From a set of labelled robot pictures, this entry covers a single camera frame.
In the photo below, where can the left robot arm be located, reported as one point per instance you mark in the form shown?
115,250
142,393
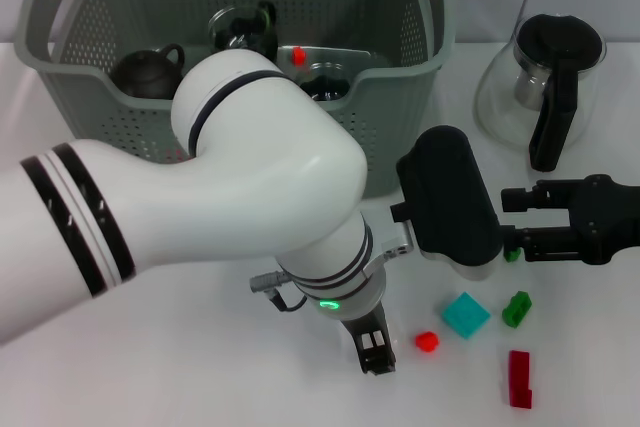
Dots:
225,197

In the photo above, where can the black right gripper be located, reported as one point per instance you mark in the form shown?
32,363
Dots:
605,222

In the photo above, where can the green toy block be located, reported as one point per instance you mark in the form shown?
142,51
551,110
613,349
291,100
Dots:
517,309
511,255

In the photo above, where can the small orange toy block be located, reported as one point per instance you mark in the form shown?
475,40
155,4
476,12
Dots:
426,342

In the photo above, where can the black clay teapot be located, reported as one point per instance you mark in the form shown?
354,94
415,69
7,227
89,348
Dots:
147,77

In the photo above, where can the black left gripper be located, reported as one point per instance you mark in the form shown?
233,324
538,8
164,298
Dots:
372,327

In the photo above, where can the dark red long block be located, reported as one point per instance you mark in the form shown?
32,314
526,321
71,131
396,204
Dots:
520,379

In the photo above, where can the glass teacup with black sleeve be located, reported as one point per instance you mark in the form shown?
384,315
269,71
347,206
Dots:
327,84
245,29

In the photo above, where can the teal toy block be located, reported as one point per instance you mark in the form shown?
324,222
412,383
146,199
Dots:
465,316

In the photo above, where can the small red toy block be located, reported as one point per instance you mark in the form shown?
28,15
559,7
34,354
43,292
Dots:
298,55

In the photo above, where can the left wrist camera housing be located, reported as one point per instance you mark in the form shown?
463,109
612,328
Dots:
450,207

